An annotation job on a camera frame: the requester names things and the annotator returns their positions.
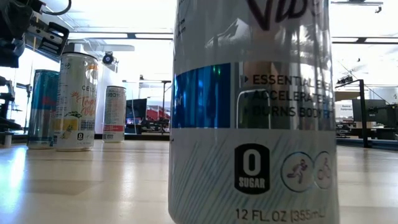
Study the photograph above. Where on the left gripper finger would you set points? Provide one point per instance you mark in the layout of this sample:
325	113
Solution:
11	54

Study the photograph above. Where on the blue silver energy drink can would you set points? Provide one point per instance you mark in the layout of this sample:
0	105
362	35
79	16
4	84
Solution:
42	109

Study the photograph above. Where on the Celsius Tropical Vibe can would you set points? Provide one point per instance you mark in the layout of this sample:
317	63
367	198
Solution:
76	109

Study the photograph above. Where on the Celsius Peach Vibe can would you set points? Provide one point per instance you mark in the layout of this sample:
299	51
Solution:
114	115

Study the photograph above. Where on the Celsius Arctic Vibe can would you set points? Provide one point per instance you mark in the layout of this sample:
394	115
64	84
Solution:
248	155

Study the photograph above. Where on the black equipment stand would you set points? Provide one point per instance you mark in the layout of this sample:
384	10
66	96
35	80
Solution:
6	109

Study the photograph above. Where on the round black spotlight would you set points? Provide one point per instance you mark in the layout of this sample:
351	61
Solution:
108	58

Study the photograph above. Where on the black computer monitor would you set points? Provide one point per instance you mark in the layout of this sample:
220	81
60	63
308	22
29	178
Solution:
136	110

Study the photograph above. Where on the background desk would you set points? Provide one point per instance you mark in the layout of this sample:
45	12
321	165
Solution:
149	127

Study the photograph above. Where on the black hanging device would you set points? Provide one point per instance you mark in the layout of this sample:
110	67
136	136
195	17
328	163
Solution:
345	80

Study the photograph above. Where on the black cabinet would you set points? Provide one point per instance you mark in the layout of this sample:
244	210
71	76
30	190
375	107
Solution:
373	118

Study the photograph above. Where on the black aluminium table frame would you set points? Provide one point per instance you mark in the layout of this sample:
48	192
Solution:
146	137

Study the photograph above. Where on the white wall sign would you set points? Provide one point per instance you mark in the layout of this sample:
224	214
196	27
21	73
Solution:
343	110

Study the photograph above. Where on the black ceiling rail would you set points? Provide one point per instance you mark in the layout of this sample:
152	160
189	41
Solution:
357	2

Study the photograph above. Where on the wooden shelf with black frame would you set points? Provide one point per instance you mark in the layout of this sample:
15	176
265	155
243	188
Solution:
362	124

